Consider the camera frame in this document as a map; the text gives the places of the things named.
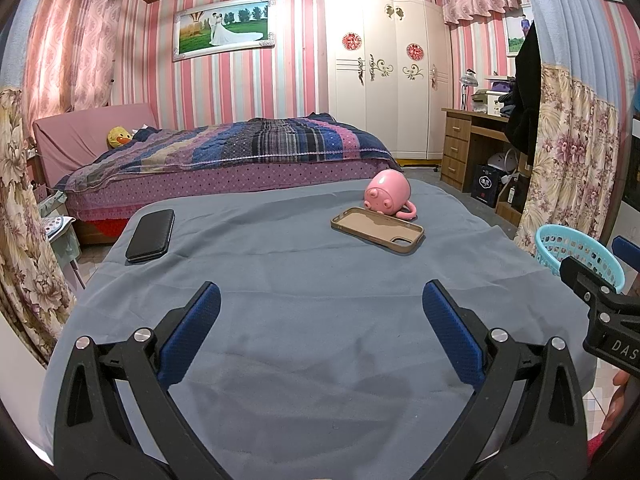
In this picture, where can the red garment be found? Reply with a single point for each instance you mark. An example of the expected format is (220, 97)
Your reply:
(597, 447)

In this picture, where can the black hanging garment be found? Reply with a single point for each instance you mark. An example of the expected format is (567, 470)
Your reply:
(522, 110)

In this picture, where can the person's right hand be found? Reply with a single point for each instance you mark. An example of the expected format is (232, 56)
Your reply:
(620, 400)

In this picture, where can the black phone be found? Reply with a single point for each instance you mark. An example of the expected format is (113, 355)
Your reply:
(150, 235)

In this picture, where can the purple dotted bedsheet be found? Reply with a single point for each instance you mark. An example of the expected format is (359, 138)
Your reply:
(225, 177)

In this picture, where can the wall photo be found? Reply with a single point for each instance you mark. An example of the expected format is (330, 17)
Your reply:
(517, 35)

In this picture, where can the desk lamp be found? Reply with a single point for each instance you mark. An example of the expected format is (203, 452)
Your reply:
(468, 78)

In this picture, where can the white wardrobe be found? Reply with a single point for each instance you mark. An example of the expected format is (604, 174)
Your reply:
(390, 110)

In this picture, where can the cardboard box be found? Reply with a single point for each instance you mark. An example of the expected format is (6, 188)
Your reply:
(510, 210)

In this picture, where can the red round wardrobe decoration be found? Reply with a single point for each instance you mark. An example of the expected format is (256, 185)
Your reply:
(352, 41)
(415, 51)

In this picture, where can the framed wedding picture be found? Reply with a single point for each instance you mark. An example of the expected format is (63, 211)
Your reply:
(225, 27)

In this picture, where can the bed with striped blanket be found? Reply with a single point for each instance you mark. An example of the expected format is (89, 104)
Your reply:
(250, 142)

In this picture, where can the brown cardboard tray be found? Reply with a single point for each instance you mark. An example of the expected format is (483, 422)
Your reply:
(375, 227)

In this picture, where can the pink mug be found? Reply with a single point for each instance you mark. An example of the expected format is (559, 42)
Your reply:
(385, 192)

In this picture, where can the pink patterned curtain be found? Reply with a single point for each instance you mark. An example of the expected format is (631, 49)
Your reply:
(70, 45)

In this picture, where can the wooden desk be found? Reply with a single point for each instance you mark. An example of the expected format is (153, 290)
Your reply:
(457, 145)

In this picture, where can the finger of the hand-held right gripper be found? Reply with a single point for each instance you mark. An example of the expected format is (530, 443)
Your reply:
(627, 249)
(580, 277)

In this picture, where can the black box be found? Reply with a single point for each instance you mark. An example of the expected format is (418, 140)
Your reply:
(487, 185)

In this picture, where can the white storage box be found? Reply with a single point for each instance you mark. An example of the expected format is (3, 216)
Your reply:
(482, 102)

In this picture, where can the black and white water dispenser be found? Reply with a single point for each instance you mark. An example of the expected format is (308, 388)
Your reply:
(632, 170)

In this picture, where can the pink bed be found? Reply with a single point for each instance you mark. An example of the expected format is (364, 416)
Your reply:
(75, 130)

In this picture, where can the floral curtain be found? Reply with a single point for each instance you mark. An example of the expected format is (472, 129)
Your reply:
(575, 160)
(30, 235)

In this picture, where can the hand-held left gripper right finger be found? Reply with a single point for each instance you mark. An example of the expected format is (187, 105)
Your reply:
(452, 335)

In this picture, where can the turquoise plastic basket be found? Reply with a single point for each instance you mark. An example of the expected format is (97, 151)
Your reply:
(547, 260)

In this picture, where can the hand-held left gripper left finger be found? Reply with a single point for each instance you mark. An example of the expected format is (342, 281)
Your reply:
(192, 330)

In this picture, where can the grey table cloth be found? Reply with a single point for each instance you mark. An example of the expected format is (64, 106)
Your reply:
(300, 300)

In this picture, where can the yellow duck plush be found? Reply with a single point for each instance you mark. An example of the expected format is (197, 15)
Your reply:
(119, 137)

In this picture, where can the purple box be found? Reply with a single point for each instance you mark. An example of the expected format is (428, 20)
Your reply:
(500, 85)

